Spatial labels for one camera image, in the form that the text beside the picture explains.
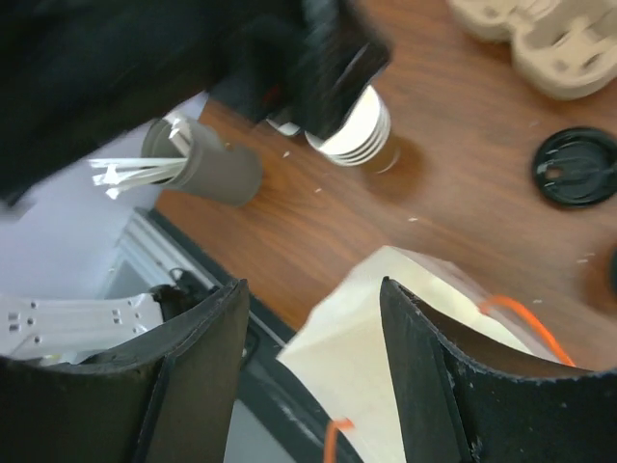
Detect black cup lid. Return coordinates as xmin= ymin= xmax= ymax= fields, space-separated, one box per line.
xmin=584 ymin=243 xmax=616 ymax=313
xmin=530 ymin=126 xmax=616 ymax=207

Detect cardboard cup carrier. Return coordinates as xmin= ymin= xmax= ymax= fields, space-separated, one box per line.
xmin=447 ymin=0 xmax=616 ymax=100

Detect aluminium frame rails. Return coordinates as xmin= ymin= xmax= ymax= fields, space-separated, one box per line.
xmin=98 ymin=208 xmax=218 ymax=299

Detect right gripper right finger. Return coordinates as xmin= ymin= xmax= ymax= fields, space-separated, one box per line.
xmin=380 ymin=278 xmax=616 ymax=462

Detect grey holder cup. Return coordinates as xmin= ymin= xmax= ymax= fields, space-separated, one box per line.
xmin=159 ymin=118 xmax=263 ymax=206

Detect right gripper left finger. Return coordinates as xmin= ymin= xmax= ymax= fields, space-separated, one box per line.
xmin=1 ymin=280 xmax=249 ymax=462

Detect paper bag orange handles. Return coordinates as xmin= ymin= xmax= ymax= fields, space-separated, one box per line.
xmin=277 ymin=244 xmax=577 ymax=463

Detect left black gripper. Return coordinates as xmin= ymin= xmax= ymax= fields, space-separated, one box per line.
xmin=1 ymin=1 xmax=390 ymax=203

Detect stack of paper cups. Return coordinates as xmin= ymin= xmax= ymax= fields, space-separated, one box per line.
xmin=305 ymin=86 xmax=400 ymax=174

